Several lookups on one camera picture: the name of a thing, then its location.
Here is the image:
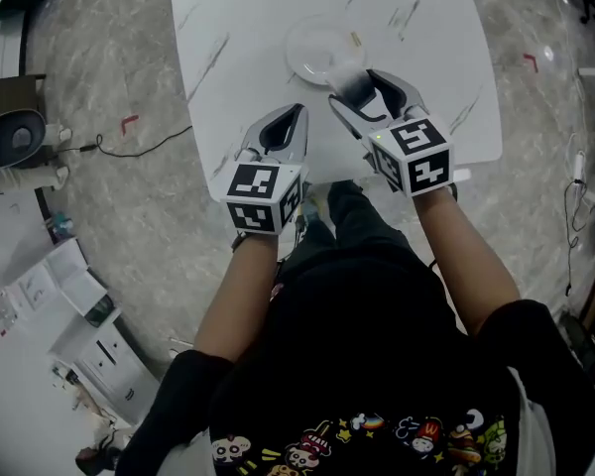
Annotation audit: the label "brown cardboard box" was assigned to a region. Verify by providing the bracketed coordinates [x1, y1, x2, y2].
[0, 73, 48, 129]

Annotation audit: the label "person's left forearm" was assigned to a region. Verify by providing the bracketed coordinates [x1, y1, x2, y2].
[192, 229, 282, 365]

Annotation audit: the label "person's black trousers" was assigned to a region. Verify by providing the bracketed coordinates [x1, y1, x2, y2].
[287, 179, 414, 278]

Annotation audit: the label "black floor cable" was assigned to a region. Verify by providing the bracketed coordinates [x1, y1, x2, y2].
[77, 124, 194, 160]

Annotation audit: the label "person's right forearm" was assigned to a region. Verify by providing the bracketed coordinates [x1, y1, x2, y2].
[413, 184, 522, 340]

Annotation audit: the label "grey rounded device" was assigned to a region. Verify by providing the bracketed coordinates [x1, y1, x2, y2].
[0, 108, 49, 171]

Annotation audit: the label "open white box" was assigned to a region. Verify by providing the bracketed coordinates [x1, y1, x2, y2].
[43, 237, 109, 317]

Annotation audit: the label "white cabinet box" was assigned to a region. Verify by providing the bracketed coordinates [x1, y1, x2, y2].
[48, 308, 161, 426]

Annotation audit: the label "white marble table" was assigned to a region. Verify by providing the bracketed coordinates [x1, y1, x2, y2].
[168, 0, 505, 203]

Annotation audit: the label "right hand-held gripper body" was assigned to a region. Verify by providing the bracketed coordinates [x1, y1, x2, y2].
[358, 105, 456, 199]

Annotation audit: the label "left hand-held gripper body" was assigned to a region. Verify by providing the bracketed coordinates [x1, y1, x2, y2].
[219, 147, 310, 237]

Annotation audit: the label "person's grey shoe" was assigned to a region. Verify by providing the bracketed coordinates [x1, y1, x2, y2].
[300, 187, 332, 218]

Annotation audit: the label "person's black printed shirt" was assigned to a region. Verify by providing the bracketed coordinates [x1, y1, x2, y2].
[115, 248, 595, 476]

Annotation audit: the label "white round plate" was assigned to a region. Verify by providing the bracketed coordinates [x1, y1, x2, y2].
[284, 14, 369, 87]

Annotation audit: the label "thin black cable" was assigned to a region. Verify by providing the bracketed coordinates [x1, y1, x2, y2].
[561, 178, 592, 298]

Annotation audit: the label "clear plastic cup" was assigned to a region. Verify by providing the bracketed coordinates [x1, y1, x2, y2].
[323, 63, 379, 112]

